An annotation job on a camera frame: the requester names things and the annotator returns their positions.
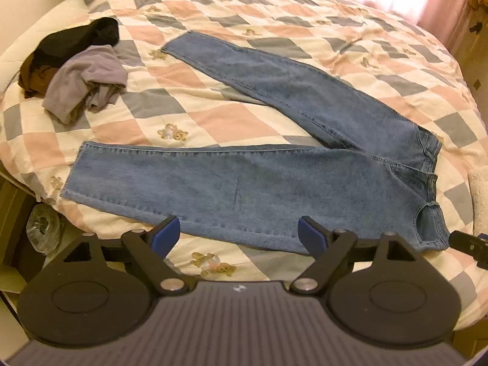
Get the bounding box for cream bed headboard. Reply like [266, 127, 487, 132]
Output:
[0, 0, 92, 93]

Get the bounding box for clear plastic bag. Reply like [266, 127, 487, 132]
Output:
[27, 203, 64, 255]

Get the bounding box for grey purple garment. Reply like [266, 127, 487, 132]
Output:
[42, 45, 128, 124]

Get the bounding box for brown garment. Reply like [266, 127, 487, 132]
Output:
[19, 54, 60, 99]

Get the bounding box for black garment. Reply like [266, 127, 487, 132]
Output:
[34, 17, 120, 59]

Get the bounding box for blue denim jeans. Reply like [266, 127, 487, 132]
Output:
[61, 31, 452, 257]

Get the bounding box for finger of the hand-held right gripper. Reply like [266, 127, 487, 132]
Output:
[449, 230, 488, 270]

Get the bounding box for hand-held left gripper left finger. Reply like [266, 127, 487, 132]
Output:
[70, 215, 199, 296]

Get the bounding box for wooden cabinet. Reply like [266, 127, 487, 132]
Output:
[452, 0, 488, 130]

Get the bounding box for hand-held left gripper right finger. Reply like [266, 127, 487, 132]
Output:
[288, 215, 414, 296]

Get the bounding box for white fluffy blanket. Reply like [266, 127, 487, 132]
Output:
[468, 169, 488, 234]

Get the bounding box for checkered bear print quilt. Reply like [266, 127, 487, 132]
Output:
[0, 0, 488, 333]

